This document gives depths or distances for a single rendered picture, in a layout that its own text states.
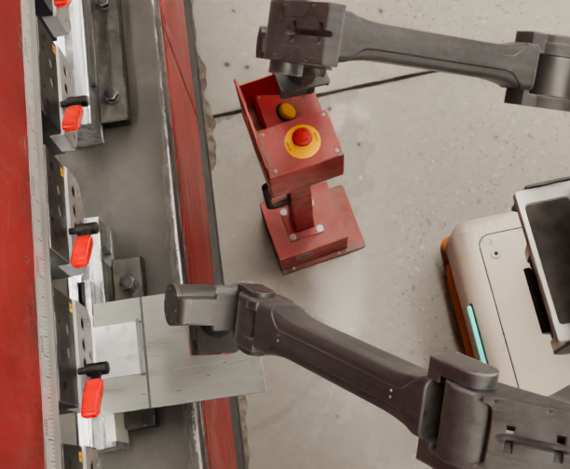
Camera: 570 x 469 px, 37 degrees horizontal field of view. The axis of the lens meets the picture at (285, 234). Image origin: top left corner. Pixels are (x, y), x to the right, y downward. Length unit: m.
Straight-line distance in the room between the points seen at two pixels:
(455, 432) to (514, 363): 1.30
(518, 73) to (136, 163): 0.74
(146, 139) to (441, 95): 1.21
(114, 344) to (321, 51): 0.61
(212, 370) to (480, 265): 0.98
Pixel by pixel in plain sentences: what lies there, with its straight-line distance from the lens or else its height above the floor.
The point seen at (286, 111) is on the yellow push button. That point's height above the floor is 0.73.
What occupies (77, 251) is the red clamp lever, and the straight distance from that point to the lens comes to 1.19.
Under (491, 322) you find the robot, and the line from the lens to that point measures 2.15.
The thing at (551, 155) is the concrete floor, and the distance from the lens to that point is 2.61.
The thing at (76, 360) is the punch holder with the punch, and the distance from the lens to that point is 1.21.
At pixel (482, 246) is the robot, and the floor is 0.28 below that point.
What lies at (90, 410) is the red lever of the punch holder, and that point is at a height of 1.27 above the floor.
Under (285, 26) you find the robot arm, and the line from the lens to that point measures 1.11.
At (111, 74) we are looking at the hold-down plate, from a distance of 1.68.
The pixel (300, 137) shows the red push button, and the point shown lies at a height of 0.81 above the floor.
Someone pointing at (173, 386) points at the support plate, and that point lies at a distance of 1.39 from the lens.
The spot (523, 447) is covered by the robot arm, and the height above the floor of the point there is 1.53.
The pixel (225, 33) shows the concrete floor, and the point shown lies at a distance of 2.73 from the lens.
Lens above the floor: 2.36
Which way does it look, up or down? 73 degrees down
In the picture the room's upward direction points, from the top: 11 degrees counter-clockwise
